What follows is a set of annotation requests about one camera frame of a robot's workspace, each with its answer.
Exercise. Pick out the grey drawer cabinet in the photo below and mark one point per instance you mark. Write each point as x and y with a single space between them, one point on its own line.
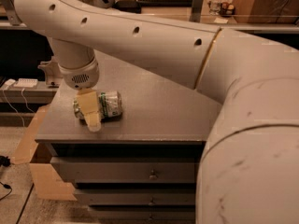
142 164

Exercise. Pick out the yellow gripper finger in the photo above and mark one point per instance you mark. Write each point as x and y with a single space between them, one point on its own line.
89 105

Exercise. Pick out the black keyboard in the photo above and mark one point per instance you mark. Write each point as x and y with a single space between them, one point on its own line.
165 3

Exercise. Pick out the white power strip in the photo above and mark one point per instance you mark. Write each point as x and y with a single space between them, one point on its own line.
26 83

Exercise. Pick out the white plastic part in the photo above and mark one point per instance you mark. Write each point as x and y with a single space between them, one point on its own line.
53 76

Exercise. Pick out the black device on desk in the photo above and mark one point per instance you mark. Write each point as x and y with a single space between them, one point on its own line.
128 6

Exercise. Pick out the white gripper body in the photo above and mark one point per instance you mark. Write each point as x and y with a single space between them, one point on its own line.
80 77

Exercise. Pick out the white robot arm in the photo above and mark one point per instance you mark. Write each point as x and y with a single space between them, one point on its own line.
249 171

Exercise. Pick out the cardboard box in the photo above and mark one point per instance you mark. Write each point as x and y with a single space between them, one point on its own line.
48 184

